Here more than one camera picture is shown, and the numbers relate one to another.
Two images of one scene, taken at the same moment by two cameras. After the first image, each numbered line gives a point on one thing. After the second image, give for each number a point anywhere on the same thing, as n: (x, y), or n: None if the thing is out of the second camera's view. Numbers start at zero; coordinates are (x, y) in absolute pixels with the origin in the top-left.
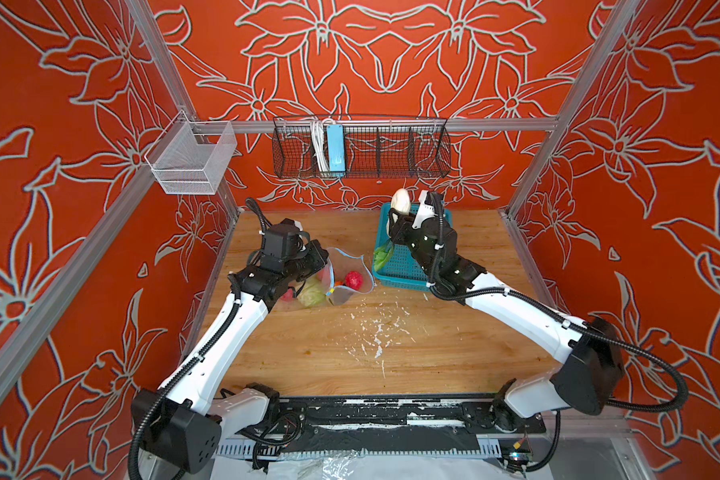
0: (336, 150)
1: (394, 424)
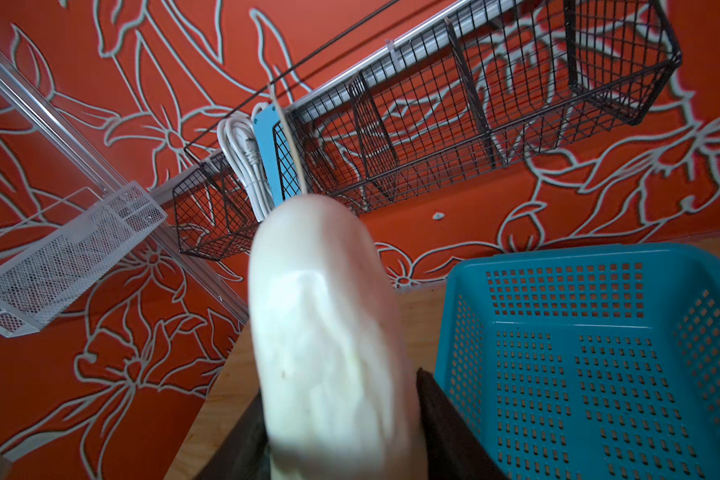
0: (278, 154)
1: None
